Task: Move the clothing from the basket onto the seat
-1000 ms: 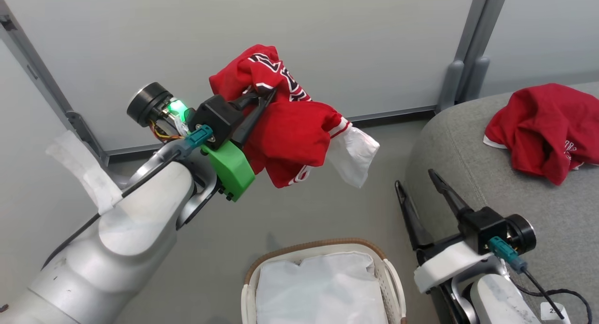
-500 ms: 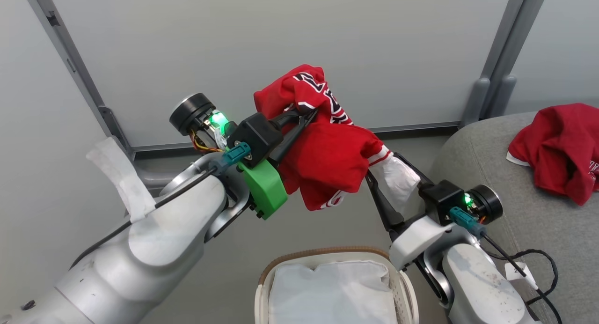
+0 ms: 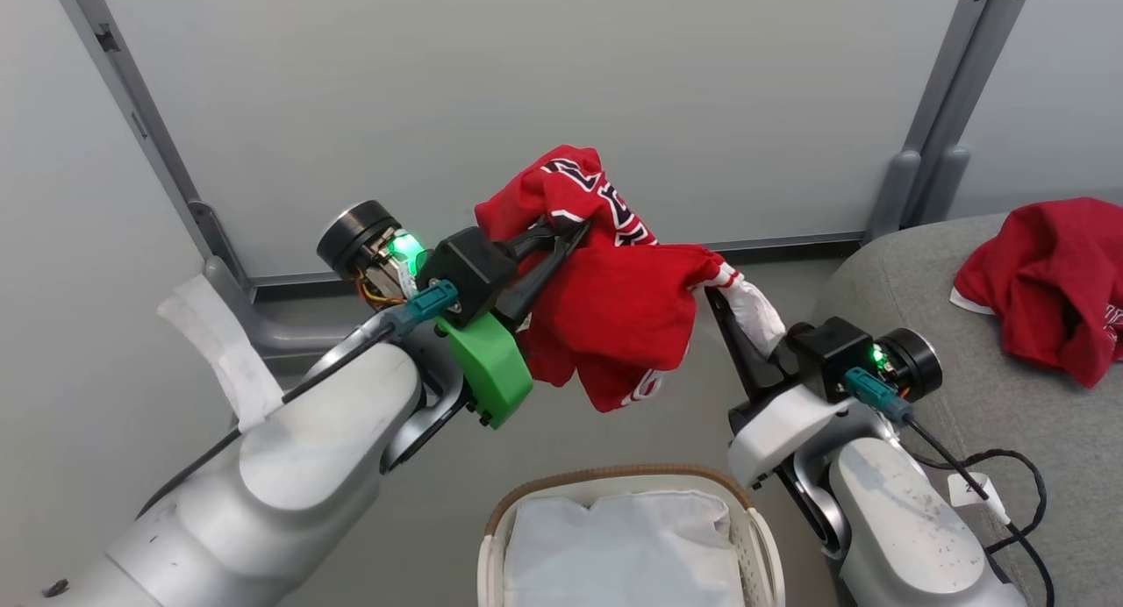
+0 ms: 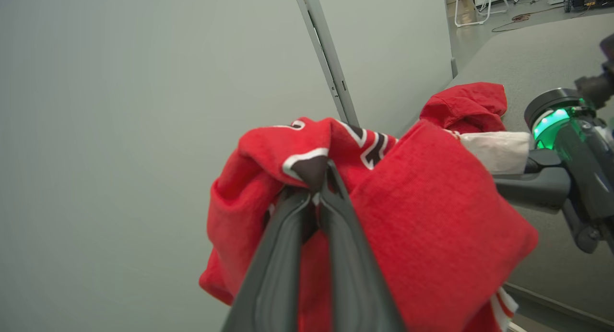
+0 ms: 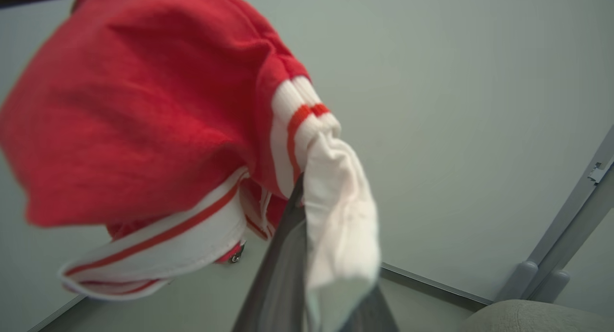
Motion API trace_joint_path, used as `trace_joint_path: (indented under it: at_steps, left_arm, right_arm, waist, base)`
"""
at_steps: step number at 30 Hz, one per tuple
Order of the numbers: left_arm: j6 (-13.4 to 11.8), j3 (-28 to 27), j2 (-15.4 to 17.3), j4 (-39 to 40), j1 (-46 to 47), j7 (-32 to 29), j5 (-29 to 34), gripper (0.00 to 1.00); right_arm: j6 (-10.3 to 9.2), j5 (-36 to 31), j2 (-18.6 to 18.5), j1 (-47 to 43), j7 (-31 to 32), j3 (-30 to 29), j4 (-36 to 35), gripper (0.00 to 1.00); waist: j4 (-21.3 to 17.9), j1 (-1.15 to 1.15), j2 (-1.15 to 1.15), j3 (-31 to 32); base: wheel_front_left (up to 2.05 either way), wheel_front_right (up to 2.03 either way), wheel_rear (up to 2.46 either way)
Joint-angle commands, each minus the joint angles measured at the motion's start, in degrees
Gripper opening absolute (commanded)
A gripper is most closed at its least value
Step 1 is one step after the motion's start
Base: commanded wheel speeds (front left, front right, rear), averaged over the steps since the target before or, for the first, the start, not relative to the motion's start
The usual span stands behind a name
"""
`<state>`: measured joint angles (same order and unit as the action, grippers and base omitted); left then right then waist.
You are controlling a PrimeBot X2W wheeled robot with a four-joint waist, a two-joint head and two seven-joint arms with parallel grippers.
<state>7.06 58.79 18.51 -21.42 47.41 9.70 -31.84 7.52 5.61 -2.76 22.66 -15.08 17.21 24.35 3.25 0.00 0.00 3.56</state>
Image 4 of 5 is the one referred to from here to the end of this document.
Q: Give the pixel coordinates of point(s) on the grey partition frame post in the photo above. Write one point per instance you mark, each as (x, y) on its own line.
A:
(326, 53)

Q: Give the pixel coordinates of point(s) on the white metal rack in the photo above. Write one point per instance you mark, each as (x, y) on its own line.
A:
(479, 5)

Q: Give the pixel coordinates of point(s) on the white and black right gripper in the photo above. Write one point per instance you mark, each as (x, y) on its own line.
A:
(587, 159)

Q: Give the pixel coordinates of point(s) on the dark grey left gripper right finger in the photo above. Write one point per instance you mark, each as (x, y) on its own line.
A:
(355, 265)

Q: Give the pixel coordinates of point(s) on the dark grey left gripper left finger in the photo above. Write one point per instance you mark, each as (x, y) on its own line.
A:
(276, 265)

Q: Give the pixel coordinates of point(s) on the red printed garment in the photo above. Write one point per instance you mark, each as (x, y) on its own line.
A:
(431, 217)

